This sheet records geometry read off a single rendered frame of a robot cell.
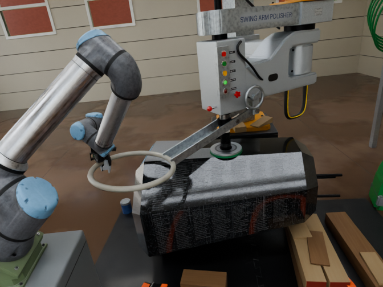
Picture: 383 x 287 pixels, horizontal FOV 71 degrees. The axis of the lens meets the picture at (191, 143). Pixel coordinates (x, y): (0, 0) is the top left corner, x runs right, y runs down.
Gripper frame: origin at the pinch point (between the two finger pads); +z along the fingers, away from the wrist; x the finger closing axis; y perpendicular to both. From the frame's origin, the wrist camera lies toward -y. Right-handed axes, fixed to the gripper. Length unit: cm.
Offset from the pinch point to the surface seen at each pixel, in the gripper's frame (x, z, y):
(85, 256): 29, 19, 43
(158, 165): 19.4, 4.3, -26.8
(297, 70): 88, -52, -102
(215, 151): 51, -4, -49
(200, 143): 49, -15, -33
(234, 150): 63, -5, -54
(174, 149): 33.2, -9.7, -27.5
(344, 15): 70, -116, -794
